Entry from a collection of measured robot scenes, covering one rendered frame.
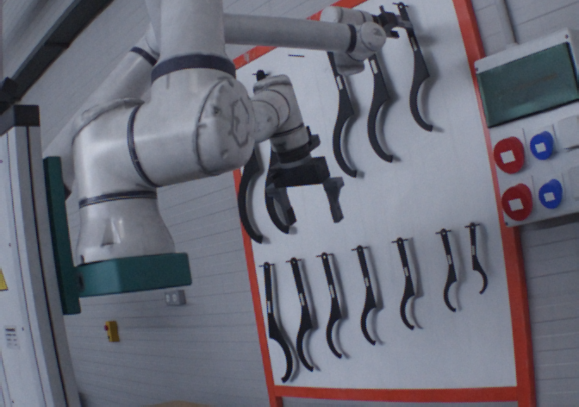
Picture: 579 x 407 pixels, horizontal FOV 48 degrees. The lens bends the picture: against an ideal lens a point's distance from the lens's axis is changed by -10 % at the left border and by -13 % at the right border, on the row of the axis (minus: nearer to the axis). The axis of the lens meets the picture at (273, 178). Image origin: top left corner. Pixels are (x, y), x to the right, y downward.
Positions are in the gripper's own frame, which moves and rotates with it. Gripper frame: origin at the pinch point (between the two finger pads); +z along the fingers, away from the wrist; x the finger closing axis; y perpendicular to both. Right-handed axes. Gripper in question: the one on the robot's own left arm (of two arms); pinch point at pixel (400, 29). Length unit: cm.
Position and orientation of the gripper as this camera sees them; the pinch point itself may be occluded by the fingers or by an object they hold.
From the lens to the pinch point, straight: 244.3
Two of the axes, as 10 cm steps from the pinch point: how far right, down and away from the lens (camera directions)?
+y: -2.3, -9.5, 2.3
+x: -5.6, 3.2, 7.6
